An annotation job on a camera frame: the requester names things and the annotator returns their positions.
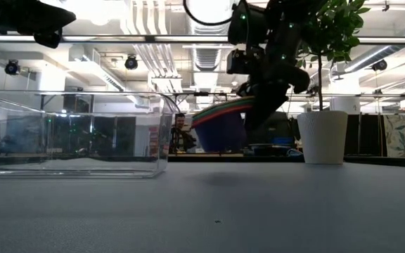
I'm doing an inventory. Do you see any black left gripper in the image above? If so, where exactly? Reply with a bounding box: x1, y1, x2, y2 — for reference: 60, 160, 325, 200
0, 0, 77, 49

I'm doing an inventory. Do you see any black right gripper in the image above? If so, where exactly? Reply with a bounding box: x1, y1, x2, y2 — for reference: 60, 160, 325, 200
236, 65, 311, 132

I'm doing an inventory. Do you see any teal measuring cup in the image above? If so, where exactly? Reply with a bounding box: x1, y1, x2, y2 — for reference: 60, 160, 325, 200
191, 100, 256, 122

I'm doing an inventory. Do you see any orange measuring cup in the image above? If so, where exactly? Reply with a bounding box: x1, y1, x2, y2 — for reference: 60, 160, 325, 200
191, 105, 251, 129

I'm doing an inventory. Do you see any green measuring cup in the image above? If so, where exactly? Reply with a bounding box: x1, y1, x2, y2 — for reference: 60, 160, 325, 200
192, 97, 257, 119

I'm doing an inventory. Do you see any clear plastic basket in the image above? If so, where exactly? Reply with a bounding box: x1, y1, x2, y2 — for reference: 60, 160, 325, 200
0, 89, 181, 179

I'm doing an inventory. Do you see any white ribbed plant pot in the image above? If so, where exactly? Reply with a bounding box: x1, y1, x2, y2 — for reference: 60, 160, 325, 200
296, 110, 349, 165

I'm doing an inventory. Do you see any person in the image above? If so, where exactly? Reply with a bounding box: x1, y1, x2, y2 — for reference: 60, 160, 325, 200
169, 112, 198, 155

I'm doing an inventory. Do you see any green potted tree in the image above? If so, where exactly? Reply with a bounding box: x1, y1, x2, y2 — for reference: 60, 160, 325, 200
295, 0, 371, 112

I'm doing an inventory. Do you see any leaf print panel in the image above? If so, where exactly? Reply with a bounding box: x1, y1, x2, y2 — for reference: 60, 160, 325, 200
382, 113, 405, 158

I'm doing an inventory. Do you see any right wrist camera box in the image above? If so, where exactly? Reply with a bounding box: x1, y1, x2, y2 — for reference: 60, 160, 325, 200
226, 48, 259, 75

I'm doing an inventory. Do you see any black ceiling camera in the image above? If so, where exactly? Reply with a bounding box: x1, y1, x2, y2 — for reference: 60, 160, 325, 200
124, 55, 139, 71
371, 58, 388, 72
4, 59, 21, 76

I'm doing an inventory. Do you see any silver ventilation duct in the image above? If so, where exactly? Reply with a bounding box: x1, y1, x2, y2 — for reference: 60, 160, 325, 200
188, 13, 224, 73

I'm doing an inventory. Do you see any horizontal frame light bar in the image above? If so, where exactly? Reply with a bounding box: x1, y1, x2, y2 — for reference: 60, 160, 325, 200
0, 34, 405, 45

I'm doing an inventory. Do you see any black cable loop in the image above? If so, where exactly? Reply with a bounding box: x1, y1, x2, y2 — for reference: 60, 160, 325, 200
182, 0, 240, 27

